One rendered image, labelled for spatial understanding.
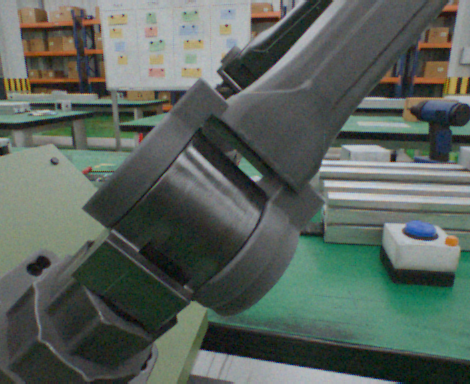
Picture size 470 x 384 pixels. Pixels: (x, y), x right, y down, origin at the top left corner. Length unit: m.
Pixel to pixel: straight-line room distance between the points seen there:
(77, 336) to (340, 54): 0.20
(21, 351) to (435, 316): 0.43
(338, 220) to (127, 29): 3.53
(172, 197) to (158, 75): 3.64
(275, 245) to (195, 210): 0.05
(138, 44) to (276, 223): 3.75
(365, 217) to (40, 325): 0.52
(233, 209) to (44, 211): 0.20
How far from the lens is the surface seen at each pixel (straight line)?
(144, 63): 3.88
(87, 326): 0.21
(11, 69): 8.75
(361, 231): 0.65
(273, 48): 0.56
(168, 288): 0.19
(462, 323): 0.52
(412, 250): 0.54
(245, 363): 1.23
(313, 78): 0.21
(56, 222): 0.35
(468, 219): 0.69
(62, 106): 3.61
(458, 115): 1.04
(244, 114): 0.19
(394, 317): 0.49
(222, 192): 0.19
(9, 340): 0.25
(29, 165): 0.38
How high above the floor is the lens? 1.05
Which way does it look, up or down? 17 degrees down
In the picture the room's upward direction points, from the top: straight up
